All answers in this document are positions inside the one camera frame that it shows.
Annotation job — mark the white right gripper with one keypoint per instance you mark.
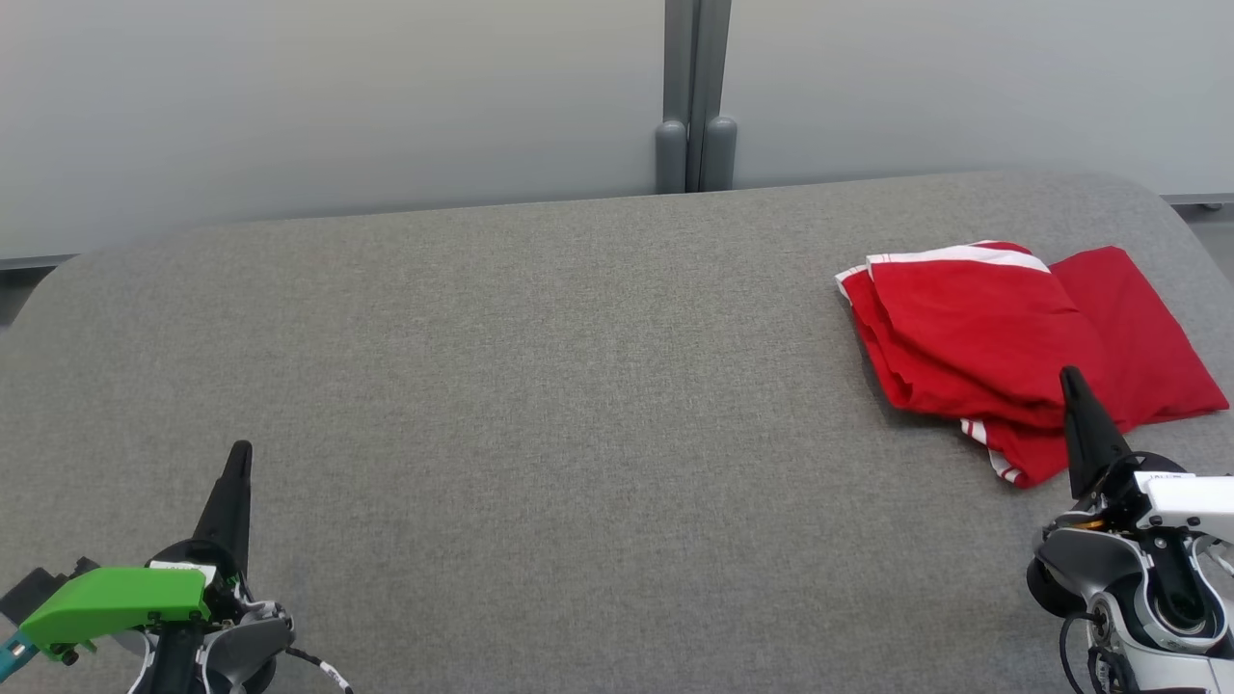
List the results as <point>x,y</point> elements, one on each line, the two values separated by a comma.
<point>1195,501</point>

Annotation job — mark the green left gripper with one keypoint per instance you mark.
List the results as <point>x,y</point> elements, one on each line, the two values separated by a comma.
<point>116,602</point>

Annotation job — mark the red Bulls jersey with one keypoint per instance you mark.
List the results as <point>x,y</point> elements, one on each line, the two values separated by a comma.
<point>1147,337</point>

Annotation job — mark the red shorts with white trim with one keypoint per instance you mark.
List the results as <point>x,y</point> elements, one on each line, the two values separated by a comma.
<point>964,328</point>

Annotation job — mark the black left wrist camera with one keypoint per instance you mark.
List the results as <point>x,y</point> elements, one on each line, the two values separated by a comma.
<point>29,593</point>

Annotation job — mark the grey partition base rail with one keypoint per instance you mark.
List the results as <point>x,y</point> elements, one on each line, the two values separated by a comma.
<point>1200,200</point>
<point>34,261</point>

